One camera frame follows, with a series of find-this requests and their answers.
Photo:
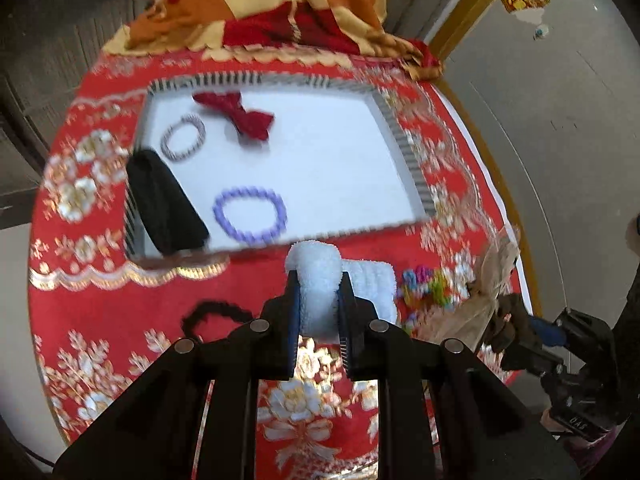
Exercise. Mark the black cloth pouch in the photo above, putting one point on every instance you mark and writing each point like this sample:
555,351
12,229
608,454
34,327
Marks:
165,200

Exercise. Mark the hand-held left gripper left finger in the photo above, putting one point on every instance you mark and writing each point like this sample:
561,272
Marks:
295,310

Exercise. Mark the striped box with white inside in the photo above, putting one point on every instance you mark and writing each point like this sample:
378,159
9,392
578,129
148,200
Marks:
325,160

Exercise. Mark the beige lace bow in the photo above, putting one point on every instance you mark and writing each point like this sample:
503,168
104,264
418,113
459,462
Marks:
492,280

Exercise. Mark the yellow door frame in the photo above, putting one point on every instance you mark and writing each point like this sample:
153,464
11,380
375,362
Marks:
470,5

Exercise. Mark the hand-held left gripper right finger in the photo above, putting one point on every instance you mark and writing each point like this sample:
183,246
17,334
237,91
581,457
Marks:
345,310

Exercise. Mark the red bow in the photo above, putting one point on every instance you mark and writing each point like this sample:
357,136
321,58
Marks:
250,122

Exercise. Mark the white fluffy hair accessory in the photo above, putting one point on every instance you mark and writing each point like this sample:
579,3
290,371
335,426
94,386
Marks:
317,280

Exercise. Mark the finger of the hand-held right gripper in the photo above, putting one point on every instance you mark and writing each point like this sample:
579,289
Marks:
525,340

